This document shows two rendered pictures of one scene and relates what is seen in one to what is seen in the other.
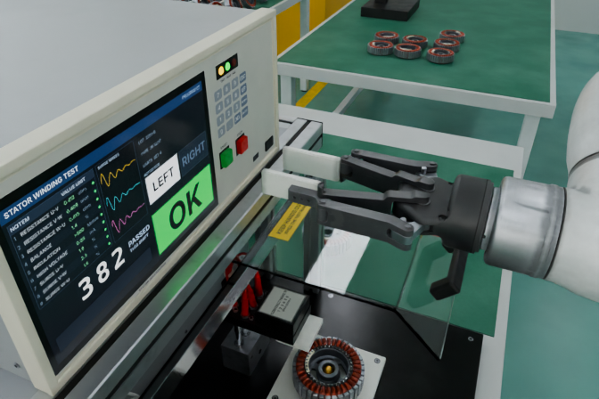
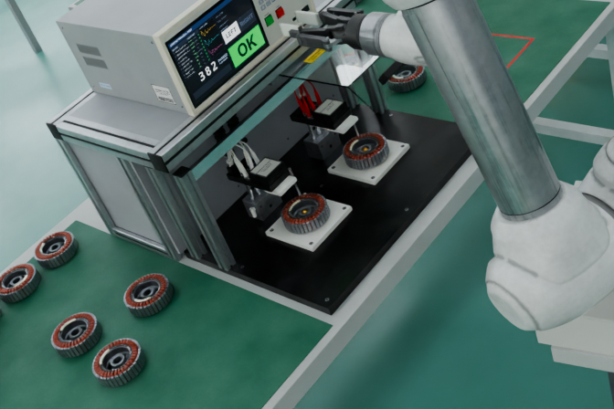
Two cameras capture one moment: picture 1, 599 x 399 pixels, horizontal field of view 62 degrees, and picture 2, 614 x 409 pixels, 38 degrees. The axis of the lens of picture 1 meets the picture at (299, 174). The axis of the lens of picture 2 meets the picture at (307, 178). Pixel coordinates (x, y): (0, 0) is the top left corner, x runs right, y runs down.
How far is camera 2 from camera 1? 1.52 m
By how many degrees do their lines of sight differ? 25
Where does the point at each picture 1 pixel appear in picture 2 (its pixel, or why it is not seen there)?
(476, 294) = not seen: hidden behind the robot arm
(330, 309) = (386, 122)
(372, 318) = (413, 125)
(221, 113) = not seen: outside the picture
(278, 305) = (325, 108)
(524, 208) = (368, 25)
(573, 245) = (383, 38)
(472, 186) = (355, 18)
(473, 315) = not seen: hidden behind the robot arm
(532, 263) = (375, 49)
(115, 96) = (202, 1)
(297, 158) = (301, 16)
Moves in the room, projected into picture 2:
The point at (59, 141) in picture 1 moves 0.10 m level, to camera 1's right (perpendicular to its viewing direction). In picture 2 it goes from (184, 20) to (226, 14)
